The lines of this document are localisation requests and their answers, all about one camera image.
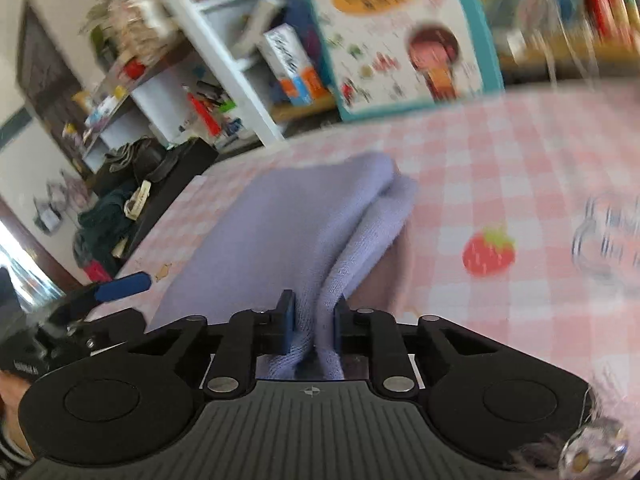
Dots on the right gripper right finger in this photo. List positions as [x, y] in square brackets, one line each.
[485, 400]

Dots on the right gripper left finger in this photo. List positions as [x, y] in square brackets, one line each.
[134, 400]

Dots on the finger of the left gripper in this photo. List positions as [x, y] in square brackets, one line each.
[98, 293]

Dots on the pink and lilac sweater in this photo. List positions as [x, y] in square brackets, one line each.
[325, 232]

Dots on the dark green cloth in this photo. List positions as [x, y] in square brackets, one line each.
[102, 227]

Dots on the black box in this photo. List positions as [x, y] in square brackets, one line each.
[168, 178]

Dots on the pink checked tablecloth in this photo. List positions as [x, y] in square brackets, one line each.
[526, 226]

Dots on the white and orange usmile box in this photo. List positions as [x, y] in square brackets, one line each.
[289, 62]

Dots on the teal children's character book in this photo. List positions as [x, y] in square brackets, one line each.
[386, 57]

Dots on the white bookshelf frame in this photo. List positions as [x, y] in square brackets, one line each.
[213, 27]

